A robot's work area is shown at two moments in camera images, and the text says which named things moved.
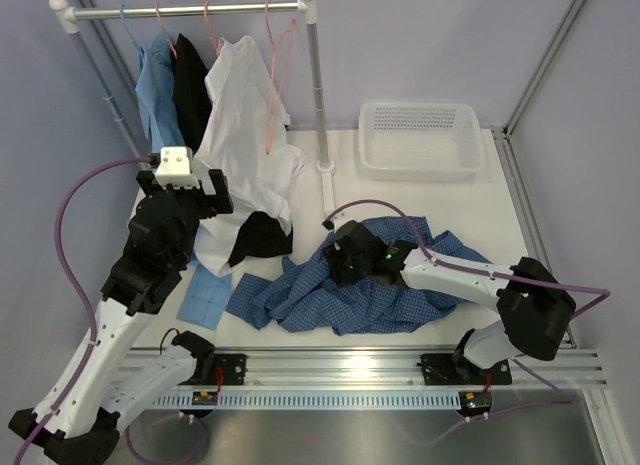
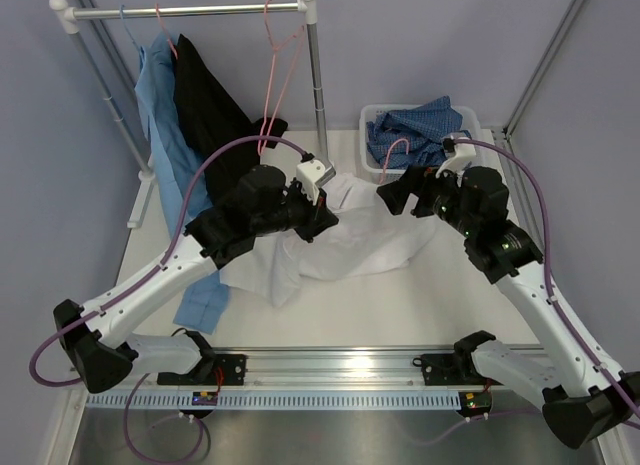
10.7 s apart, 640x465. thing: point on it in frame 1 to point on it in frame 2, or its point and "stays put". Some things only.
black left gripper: [212, 205] to [318, 217]
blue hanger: [128, 32] stays put
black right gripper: [337, 270] to [415, 180]
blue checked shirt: [311, 299] to [413, 136]
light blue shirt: [207, 291] stays put
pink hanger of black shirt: [166, 32] stays put
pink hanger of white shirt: [217, 49] to [386, 159]
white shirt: [245, 134] to [367, 238]
